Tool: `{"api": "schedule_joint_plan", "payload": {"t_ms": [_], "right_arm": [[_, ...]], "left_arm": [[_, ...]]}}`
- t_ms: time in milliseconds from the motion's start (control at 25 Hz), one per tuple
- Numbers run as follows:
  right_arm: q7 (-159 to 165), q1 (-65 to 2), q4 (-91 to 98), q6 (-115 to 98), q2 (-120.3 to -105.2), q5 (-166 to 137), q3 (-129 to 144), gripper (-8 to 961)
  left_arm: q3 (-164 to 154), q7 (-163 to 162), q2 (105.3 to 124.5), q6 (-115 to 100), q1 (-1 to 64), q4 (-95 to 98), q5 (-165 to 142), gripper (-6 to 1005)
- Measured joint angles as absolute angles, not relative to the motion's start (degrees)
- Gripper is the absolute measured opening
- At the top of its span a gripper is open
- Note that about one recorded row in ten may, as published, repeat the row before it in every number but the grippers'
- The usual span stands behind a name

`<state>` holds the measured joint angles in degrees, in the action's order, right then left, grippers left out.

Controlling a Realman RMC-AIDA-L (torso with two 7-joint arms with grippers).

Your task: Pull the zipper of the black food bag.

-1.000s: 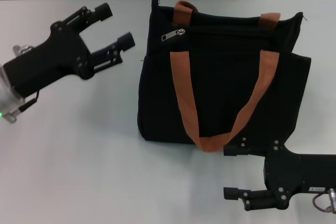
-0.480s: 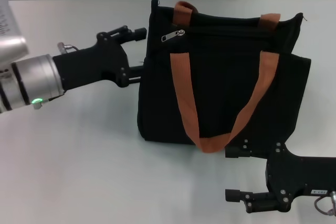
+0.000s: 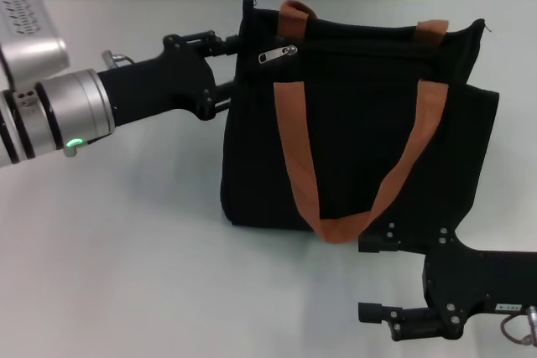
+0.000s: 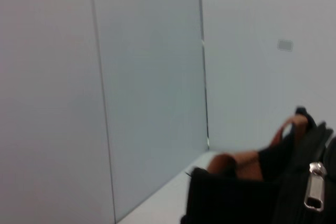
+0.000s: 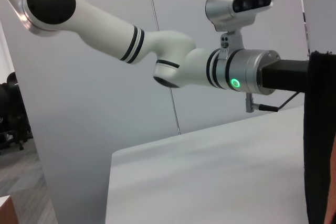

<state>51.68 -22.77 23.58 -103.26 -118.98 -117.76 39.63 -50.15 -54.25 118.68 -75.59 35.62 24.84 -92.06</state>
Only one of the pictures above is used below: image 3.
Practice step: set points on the silver zipper pull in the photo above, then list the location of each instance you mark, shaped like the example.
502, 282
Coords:
277, 55

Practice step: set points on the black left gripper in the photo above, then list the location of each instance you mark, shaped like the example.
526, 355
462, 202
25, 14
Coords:
168, 81

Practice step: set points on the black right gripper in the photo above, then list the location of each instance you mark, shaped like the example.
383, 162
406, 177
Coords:
474, 282

